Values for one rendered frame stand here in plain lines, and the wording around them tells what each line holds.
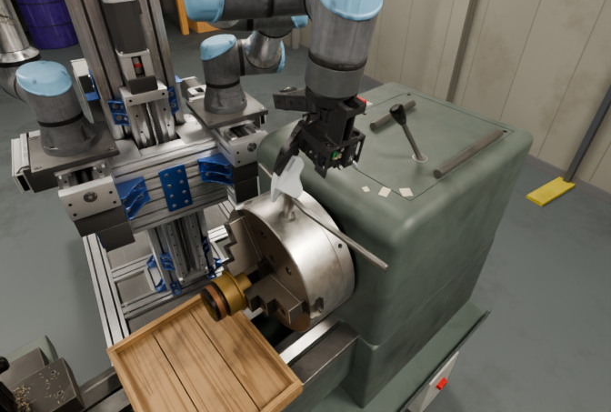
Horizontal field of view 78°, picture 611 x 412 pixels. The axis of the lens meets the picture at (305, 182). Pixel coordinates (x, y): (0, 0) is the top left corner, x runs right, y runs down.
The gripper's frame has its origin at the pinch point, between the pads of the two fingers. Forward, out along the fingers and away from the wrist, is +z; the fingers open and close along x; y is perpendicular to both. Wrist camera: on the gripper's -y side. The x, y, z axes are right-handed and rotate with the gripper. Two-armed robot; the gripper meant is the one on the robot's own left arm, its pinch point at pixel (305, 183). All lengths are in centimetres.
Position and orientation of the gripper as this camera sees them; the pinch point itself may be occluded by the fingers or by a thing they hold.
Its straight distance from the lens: 66.2
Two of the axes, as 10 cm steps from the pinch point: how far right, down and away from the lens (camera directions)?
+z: -1.1, 7.1, 6.9
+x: 7.8, -3.7, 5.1
